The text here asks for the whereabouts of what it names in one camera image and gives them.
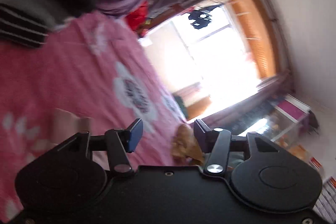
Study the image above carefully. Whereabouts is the hanging dark socks rack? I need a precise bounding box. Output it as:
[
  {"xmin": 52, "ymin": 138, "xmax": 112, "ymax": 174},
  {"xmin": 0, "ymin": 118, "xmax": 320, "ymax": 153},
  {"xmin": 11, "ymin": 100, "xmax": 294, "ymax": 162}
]
[{"xmin": 188, "ymin": 5, "xmax": 221, "ymax": 30}]

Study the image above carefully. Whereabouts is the pink sweatshirt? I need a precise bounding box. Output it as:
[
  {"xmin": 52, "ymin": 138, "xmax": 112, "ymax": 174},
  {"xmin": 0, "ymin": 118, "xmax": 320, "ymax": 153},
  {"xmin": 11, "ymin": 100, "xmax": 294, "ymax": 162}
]
[{"xmin": 49, "ymin": 108, "xmax": 111, "ymax": 172}]

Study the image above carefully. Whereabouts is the pink floral bed blanket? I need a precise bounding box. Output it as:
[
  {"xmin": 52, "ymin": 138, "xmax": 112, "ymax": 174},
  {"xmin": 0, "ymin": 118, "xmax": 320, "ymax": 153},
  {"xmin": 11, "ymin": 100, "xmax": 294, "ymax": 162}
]
[{"xmin": 1, "ymin": 12, "xmax": 185, "ymax": 222}]

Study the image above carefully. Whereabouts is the small yellow brown garment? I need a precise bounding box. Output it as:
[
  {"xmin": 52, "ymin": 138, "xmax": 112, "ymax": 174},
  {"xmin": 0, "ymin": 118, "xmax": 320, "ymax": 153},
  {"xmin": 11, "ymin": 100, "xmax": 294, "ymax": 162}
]
[{"xmin": 170, "ymin": 123, "xmax": 205, "ymax": 166}]

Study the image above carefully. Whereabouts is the red garment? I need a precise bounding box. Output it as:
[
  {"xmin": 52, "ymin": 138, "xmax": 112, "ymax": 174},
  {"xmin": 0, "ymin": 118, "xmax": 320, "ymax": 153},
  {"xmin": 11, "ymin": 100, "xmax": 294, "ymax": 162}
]
[{"xmin": 125, "ymin": 1, "xmax": 148, "ymax": 31}]

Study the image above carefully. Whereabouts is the glass display cabinet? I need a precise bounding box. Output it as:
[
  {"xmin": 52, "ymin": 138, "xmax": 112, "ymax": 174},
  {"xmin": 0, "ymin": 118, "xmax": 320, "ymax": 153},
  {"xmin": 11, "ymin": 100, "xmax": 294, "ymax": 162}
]
[{"xmin": 236, "ymin": 93, "xmax": 313, "ymax": 151}]

